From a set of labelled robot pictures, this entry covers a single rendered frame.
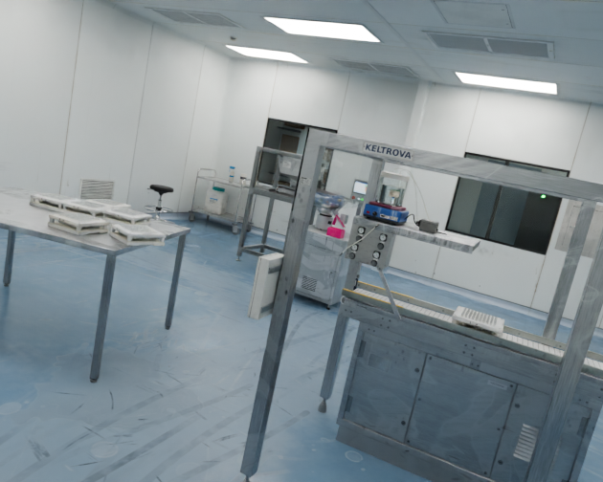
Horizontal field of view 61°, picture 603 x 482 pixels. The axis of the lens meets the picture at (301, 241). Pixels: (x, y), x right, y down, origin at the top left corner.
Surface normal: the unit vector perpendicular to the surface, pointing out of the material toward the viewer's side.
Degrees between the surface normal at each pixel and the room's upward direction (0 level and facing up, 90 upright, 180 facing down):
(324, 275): 92
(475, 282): 90
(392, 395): 90
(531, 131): 90
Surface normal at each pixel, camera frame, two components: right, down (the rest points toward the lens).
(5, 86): 0.87, 0.26
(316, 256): -0.44, 0.06
